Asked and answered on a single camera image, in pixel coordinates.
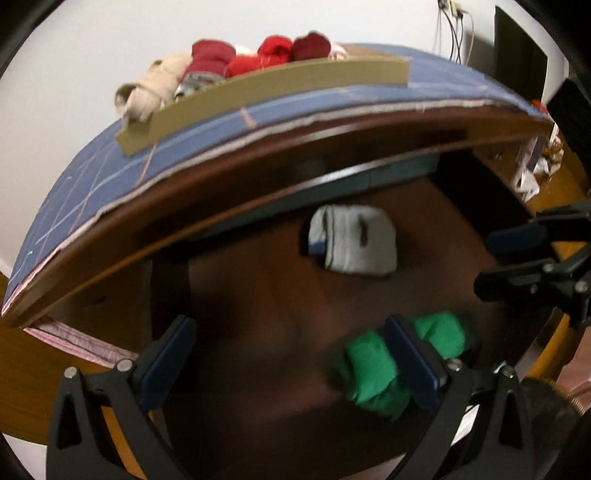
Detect black cables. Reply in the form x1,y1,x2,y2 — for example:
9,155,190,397
433,0,476,63

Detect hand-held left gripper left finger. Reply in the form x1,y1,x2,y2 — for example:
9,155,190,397
46,315,199,480

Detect wooden desk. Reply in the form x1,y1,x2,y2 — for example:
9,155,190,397
2,104,557,330

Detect grey patterned underwear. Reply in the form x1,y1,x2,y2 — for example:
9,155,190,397
173,71,225,101

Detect cream underwear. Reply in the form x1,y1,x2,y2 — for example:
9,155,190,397
115,54,192,124

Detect blue checked cloth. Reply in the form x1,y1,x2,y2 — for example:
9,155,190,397
2,44,555,317

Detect white cardboard box tan sides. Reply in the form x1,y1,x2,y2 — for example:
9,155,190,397
115,55,411,160

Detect white crumpled bag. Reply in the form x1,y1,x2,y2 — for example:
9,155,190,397
515,134,565,201

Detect green underwear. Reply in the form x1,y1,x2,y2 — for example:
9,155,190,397
333,311,467,422

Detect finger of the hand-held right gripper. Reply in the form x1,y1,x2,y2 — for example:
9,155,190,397
475,251,591,329
486,199,591,257

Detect pink striped cloth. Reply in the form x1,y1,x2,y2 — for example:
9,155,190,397
22,325,139,370

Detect dark red underwear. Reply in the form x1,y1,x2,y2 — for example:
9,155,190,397
182,41,235,79
290,31,331,62

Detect bright red underwear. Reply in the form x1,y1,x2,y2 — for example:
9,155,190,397
225,54,273,78
256,36,294,68

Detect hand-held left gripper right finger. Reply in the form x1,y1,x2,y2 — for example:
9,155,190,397
384,315,543,480

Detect dark doorway panel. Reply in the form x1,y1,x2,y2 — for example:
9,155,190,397
493,6,550,108

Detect white sock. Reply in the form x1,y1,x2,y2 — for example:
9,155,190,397
307,204,399,278

